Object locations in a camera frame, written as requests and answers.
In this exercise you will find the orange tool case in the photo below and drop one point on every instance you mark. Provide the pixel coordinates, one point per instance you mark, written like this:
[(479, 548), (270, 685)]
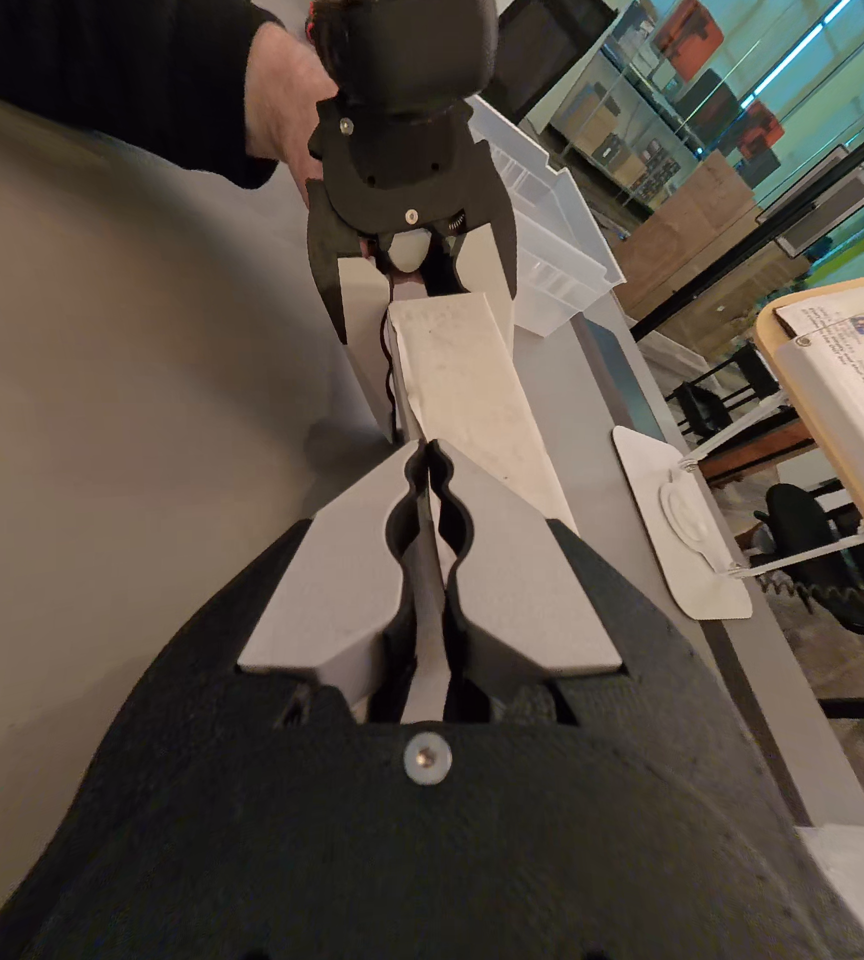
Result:
[(691, 30), (762, 127)]

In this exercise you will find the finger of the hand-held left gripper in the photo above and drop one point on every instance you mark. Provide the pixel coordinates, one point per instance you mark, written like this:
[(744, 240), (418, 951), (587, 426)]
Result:
[(488, 262), (363, 315)]

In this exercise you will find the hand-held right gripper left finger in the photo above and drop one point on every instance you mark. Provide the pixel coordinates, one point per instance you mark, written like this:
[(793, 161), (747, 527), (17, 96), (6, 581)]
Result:
[(334, 592)]

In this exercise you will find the person's left forearm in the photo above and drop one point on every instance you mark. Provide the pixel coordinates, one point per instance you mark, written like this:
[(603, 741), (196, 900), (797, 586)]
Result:
[(102, 60)]

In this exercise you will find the black stool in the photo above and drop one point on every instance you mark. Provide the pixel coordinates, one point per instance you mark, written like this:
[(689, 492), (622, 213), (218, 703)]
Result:
[(702, 405)]

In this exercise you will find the black office chair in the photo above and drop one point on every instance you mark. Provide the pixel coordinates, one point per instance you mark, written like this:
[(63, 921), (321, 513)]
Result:
[(792, 517)]

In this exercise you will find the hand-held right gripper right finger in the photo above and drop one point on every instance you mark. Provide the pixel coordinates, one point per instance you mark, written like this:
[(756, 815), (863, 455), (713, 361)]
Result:
[(529, 600)]

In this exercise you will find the person's left hand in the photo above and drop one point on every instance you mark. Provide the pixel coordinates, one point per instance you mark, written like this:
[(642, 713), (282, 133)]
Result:
[(282, 97)]

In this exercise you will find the white stand base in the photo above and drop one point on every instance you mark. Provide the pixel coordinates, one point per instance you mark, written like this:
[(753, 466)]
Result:
[(642, 465)]

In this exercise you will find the brown wooden panel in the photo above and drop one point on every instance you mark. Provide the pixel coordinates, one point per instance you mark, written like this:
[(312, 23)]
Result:
[(702, 247)]

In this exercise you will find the wooden sign board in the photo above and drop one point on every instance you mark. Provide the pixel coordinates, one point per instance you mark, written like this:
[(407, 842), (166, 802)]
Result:
[(766, 326)]

